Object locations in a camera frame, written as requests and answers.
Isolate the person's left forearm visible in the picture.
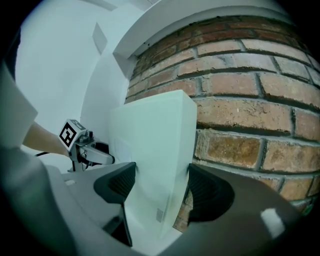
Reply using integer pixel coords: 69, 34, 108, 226
22, 120, 70, 158

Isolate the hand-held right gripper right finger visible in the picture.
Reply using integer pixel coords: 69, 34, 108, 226
159, 163, 301, 254

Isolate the white rectangular panel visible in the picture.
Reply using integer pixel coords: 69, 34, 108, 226
108, 89, 198, 241

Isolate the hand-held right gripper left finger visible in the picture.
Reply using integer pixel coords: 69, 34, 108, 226
61, 161, 137, 247

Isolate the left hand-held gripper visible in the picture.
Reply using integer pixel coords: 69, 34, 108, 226
58, 119, 116, 174

